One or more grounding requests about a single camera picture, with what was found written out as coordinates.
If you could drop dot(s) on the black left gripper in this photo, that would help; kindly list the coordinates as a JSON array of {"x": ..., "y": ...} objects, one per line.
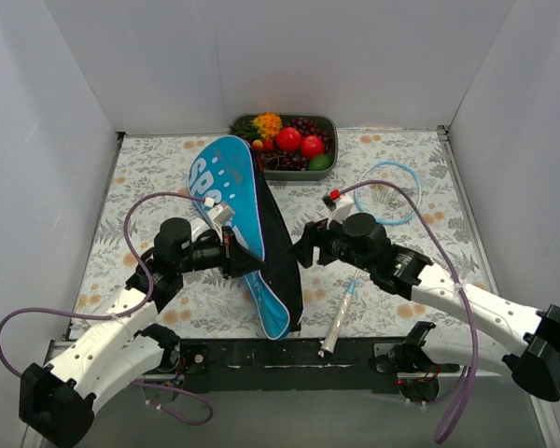
[{"x": 230, "y": 252}]

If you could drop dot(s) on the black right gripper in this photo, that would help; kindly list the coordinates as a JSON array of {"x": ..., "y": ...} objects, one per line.
[{"x": 317, "y": 243}]

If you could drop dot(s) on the blue badminton racket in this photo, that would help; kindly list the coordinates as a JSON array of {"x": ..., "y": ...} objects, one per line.
[{"x": 390, "y": 209}]

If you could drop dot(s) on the blue sport racket bag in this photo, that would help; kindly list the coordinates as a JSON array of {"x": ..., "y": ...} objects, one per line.
[{"x": 227, "y": 171}]

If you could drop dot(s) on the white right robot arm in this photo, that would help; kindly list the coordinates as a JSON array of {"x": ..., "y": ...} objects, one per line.
[{"x": 510, "y": 337}]

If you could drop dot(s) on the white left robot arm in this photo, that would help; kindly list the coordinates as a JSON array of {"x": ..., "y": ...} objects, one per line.
[{"x": 60, "y": 399}]

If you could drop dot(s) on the green lime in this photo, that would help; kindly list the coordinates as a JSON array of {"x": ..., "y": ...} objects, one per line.
[{"x": 320, "y": 163}]

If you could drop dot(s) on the dark grape bunch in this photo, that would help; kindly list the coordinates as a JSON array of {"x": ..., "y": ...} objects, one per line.
[{"x": 278, "y": 160}]

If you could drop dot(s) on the red apple right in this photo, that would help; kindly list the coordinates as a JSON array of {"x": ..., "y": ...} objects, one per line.
[{"x": 312, "y": 146}]

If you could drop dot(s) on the red apple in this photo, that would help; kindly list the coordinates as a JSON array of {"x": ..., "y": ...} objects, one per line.
[
  {"x": 288, "y": 139},
  {"x": 312, "y": 146}
]

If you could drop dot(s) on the red apple left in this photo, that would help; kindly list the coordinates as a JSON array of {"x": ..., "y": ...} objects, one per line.
[{"x": 288, "y": 139}]

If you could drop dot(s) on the small red peaches cluster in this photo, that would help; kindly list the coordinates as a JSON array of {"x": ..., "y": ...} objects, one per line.
[{"x": 263, "y": 145}]

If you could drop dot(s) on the floral table mat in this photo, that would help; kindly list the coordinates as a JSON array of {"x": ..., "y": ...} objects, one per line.
[{"x": 147, "y": 187}]

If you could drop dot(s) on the grey fruit tray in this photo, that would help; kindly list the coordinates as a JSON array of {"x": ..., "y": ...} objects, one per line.
[{"x": 243, "y": 128}]

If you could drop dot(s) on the orange toy pineapple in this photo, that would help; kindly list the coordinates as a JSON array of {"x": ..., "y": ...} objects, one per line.
[{"x": 268, "y": 125}]

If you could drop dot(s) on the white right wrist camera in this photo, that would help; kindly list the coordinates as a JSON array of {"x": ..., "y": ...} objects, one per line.
[{"x": 339, "y": 205}]

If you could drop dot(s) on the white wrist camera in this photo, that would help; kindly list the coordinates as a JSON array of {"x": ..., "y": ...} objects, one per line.
[
  {"x": 217, "y": 215},
  {"x": 339, "y": 205}
]

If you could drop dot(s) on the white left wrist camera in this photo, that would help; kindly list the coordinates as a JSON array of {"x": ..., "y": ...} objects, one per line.
[{"x": 217, "y": 215}]

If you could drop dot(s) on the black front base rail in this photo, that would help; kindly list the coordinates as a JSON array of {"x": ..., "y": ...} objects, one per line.
[{"x": 233, "y": 365}]

